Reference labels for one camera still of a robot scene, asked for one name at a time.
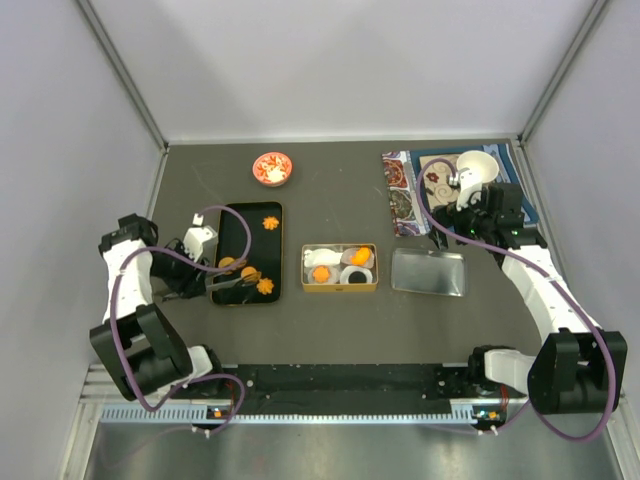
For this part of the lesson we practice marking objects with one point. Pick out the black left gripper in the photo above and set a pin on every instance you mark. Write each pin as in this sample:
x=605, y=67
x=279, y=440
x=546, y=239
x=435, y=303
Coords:
x=191, y=284

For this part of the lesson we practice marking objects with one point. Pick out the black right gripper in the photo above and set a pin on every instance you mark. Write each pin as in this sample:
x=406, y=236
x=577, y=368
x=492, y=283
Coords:
x=449, y=216

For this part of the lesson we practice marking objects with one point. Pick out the orange figure cookie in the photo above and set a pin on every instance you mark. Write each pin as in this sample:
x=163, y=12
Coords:
x=250, y=274

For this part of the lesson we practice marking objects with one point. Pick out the silver tin lid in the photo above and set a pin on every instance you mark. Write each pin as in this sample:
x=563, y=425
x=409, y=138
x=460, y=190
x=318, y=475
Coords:
x=429, y=272

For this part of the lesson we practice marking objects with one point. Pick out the orange star flower cookie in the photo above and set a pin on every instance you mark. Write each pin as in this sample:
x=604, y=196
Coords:
x=322, y=275

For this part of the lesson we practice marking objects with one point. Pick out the orange fish cookie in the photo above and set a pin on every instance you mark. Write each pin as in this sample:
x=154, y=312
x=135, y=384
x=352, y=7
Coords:
x=362, y=257

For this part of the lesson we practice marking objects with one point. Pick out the black round cookie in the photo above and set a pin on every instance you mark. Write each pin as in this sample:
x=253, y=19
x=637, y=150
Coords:
x=357, y=277

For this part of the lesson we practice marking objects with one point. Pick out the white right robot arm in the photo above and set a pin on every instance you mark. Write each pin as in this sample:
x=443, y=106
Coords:
x=579, y=367

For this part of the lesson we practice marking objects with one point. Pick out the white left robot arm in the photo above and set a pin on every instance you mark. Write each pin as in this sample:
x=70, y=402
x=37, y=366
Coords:
x=136, y=343

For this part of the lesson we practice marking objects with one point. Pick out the orange round cookie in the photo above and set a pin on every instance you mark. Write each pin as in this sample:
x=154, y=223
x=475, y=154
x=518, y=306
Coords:
x=226, y=265

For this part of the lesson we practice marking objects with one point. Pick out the orange flower cookie bottom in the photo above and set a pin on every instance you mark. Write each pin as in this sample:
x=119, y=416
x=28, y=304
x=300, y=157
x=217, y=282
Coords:
x=265, y=286

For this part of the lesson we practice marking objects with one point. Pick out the orange flower cookie top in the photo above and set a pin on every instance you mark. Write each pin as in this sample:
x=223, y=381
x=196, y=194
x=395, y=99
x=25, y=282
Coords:
x=270, y=223

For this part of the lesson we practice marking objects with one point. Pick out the black rectangular tray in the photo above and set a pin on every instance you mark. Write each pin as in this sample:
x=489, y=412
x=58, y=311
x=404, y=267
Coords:
x=265, y=254

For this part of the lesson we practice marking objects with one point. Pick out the wooden puzzle board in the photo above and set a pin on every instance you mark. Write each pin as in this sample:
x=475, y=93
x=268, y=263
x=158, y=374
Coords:
x=436, y=179

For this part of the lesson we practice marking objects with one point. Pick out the patterned cloth mat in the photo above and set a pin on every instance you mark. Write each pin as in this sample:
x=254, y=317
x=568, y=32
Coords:
x=410, y=209

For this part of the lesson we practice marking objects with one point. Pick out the white paper cup top-left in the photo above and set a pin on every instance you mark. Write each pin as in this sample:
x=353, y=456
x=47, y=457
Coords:
x=313, y=257

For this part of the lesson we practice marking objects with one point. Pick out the yellow cookie tin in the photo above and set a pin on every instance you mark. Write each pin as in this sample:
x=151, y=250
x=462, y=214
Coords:
x=339, y=288

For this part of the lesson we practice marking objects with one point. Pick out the white bowl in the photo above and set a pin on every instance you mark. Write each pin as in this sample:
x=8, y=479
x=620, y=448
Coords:
x=480, y=160

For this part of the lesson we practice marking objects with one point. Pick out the white paper cup top-right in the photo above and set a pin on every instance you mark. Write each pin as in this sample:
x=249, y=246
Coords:
x=345, y=257

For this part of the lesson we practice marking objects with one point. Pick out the white paper cup bottom-right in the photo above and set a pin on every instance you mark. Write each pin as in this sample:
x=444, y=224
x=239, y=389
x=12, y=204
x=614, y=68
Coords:
x=345, y=273

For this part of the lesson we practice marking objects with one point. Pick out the red patterned small bowl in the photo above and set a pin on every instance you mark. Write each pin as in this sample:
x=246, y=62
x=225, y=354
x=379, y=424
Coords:
x=272, y=169

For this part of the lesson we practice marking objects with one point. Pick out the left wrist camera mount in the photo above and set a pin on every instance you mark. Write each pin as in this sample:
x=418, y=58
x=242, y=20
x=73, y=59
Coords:
x=199, y=239

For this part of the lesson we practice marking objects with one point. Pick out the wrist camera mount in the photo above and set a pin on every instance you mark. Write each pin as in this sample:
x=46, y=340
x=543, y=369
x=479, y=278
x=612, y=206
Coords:
x=199, y=239
x=470, y=184

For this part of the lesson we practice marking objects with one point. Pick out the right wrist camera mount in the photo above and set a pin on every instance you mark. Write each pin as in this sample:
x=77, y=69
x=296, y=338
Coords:
x=470, y=184

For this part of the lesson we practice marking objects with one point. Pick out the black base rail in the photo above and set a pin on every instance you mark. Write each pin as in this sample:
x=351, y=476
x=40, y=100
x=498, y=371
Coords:
x=364, y=389

